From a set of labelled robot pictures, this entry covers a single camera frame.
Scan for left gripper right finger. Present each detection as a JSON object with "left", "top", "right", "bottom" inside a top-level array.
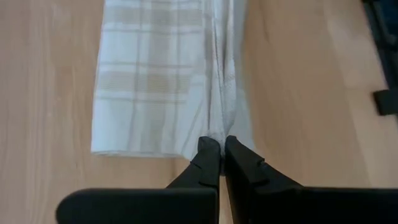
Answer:
[{"left": 224, "top": 135, "right": 398, "bottom": 224}]

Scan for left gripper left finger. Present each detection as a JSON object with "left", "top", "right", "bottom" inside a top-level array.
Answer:
[{"left": 55, "top": 136, "right": 222, "bottom": 224}]

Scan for white plaid towel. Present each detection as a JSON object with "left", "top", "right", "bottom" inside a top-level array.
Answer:
[{"left": 90, "top": 0, "right": 256, "bottom": 161}]

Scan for black aluminium table frame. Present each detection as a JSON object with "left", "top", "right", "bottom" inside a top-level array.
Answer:
[{"left": 362, "top": 0, "right": 398, "bottom": 116}]

